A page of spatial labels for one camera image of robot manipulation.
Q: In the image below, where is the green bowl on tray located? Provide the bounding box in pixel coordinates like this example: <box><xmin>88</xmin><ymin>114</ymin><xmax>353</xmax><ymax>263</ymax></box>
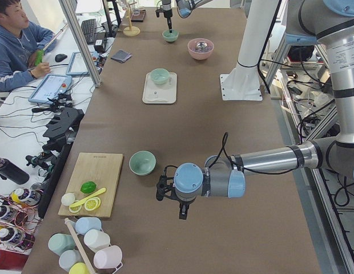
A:
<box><xmin>150</xmin><ymin>68</ymin><xmax>170</xmax><ymax>85</ymax></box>

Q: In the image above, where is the seated person in hoodie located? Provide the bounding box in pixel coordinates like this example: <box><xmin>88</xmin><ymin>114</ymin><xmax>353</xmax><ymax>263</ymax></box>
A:
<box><xmin>0</xmin><ymin>1</ymin><xmax>54</xmax><ymax>92</ymax></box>

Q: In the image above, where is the yellow mug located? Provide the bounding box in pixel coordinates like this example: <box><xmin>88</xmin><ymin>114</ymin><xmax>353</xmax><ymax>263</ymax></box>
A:
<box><xmin>69</xmin><ymin>262</ymin><xmax>90</xmax><ymax>274</ymax></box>

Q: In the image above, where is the black computer mouse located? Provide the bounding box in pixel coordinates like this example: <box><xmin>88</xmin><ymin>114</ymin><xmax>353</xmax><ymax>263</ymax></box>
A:
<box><xmin>54</xmin><ymin>54</ymin><xmax>67</xmax><ymax>63</ymax></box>

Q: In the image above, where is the pink mug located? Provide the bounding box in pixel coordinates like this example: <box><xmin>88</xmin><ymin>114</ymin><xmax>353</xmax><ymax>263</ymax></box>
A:
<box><xmin>93</xmin><ymin>245</ymin><xmax>123</xmax><ymax>269</ymax></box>

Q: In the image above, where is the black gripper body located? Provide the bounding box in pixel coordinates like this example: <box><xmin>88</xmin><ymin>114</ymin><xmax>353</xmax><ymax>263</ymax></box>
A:
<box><xmin>155</xmin><ymin>8</ymin><xmax>172</xmax><ymax>29</ymax></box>
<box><xmin>156</xmin><ymin>167</ymin><xmax>193</xmax><ymax>219</ymax></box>

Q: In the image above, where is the lemon slice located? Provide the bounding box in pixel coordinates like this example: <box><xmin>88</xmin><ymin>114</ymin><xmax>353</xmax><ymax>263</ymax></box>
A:
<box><xmin>84</xmin><ymin>196</ymin><xmax>101</xmax><ymax>211</ymax></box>
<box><xmin>68</xmin><ymin>205</ymin><xmax>82</xmax><ymax>213</ymax></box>

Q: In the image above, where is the grey folded cloth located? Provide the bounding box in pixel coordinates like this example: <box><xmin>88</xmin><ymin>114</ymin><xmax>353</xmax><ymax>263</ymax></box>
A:
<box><xmin>111</xmin><ymin>50</ymin><xmax>132</xmax><ymax>63</ymax></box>

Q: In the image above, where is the dark wooden box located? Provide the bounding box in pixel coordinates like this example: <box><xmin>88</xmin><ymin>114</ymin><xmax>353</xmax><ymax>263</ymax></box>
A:
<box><xmin>131</xmin><ymin>10</ymin><xmax>146</xmax><ymax>22</ymax></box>

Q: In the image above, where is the wooden cutting board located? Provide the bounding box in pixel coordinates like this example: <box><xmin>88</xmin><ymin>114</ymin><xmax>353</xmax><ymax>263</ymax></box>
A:
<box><xmin>58</xmin><ymin>152</ymin><xmax>123</xmax><ymax>218</ymax></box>

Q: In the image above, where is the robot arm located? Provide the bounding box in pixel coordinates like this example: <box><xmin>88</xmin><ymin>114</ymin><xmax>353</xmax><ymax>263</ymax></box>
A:
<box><xmin>156</xmin><ymin>1</ymin><xmax>354</xmax><ymax>219</ymax></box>
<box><xmin>155</xmin><ymin>0</ymin><xmax>211</xmax><ymax>33</ymax></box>

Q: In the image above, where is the wooden mug stand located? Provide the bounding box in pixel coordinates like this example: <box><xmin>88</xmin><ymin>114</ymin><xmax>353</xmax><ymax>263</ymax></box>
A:
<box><xmin>123</xmin><ymin>2</ymin><xmax>140</xmax><ymax>37</ymax></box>

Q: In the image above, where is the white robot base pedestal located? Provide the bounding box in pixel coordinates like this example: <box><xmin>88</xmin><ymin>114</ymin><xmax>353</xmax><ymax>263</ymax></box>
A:
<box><xmin>220</xmin><ymin>0</ymin><xmax>281</xmax><ymax>101</ymax></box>

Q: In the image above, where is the green bowl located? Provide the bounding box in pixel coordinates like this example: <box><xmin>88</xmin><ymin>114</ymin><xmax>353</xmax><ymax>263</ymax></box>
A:
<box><xmin>150</xmin><ymin>68</ymin><xmax>170</xmax><ymax>85</ymax></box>
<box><xmin>129</xmin><ymin>151</ymin><xmax>156</xmax><ymax>176</ymax></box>
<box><xmin>162</xmin><ymin>29</ymin><xmax>179</xmax><ymax>43</ymax></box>

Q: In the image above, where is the grey mug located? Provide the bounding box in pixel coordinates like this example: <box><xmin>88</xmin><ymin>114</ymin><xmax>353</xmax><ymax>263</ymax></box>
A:
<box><xmin>58</xmin><ymin>250</ymin><xmax>83</xmax><ymax>272</ymax></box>

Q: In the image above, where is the aluminium frame post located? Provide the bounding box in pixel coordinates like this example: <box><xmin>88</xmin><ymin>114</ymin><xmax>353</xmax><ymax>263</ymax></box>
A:
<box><xmin>59</xmin><ymin>0</ymin><xmax>101</xmax><ymax>88</ymax></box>

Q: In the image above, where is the yellow plastic knife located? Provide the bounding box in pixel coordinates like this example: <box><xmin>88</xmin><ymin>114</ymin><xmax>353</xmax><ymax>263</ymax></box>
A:
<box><xmin>70</xmin><ymin>187</ymin><xmax>107</xmax><ymax>208</ymax></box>

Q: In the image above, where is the black water bottle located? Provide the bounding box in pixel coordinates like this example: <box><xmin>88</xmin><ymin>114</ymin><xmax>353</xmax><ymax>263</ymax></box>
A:
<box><xmin>0</xmin><ymin>157</ymin><xmax>30</xmax><ymax>185</ymax></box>

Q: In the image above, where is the black keyboard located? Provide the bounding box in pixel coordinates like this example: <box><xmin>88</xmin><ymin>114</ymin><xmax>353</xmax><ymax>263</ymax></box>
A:
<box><xmin>81</xmin><ymin>19</ymin><xmax>96</xmax><ymax>45</ymax></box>

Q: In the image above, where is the blue mug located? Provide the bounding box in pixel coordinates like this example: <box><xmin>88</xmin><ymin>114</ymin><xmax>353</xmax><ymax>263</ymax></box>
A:
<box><xmin>75</xmin><ymin>217</ymin><xmax>102</xmax><ymax>235</ymax></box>

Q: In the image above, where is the blue tablet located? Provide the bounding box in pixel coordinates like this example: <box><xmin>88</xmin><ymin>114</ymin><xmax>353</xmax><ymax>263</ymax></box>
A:
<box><xmin>28</xmin><ymin>74</ymin><xmax>72</xmax><ymax>104</ymax></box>
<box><xmin>66</xmin><ymin>52</ymin><xmax>89</xmax><ymax>76</ymax></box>

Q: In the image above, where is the green mug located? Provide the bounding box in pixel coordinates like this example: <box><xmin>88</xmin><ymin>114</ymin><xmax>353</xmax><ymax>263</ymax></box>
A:
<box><xmin>48</xmin><ymin>233</ymin><xmax>75</xmax><ymax>256</ymax></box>

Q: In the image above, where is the white mug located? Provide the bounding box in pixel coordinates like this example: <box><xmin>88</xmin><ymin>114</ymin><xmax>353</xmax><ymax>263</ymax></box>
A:
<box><xmin>83</xmin><ymin>229</ymin><xmax>111</xmax><ymax>252</ymax></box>

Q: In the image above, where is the green lime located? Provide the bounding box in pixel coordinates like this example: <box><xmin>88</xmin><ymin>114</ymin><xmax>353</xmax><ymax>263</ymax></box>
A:
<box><xmin>80</xmin><ymin>181</ymin><xmax>97</xmax><ymax>194</ymax></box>

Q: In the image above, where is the cream rabbit tray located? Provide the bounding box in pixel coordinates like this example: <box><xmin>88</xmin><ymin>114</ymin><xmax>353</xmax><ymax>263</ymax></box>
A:
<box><xmin>142</xmin><ymin>72</ymin><xmax>177</xmax><ymax>104</ymax></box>

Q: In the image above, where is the white garlic bulb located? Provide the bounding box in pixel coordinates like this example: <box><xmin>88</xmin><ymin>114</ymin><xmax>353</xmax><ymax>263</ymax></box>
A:
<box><xmin>61</xmin><ymin>192</ymin><xmax>76</xmax><ymax>206</ymax></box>

